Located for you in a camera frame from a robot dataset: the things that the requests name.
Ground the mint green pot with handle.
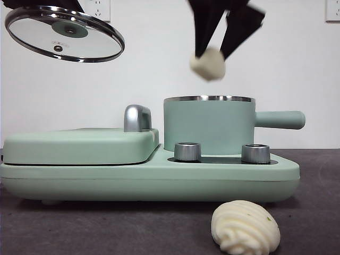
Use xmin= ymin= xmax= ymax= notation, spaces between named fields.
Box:
xmin=163 ymin=95 xmax=307 ymax=156

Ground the silver control knob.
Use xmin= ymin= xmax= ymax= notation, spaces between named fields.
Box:
xmin=241 ymin=144 xmax=271 ymax=164
xmin=174 ymin=142 xmax=202 ymax=162

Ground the mint green breakfast machine base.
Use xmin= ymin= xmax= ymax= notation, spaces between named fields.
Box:
xmin=0 ymin=144 xmax=301 ymax=207

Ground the smooth white steamed bun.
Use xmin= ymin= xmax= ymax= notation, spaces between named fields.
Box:
xmin=189 ymin=47 xmax=227 ymax=82

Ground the glass pot lid green knob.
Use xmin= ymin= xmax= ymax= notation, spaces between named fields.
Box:
xmin=4 ymin=6 xmax=126 ymax=64

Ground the silver griddle cover handle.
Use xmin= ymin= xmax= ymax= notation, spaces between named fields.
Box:
xmin=123 ymin=105 xmax=153 ymax=133

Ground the swirled white steamed bun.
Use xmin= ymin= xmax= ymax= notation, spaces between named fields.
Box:
xmin=211 ymin=200 xmax=281 ymax=255

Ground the white wall socket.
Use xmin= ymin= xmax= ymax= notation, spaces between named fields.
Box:
xmin=325 ymin=0 xmax=340 ymax=22
xmin=84 ymin=0 xmax=112 ymax=23

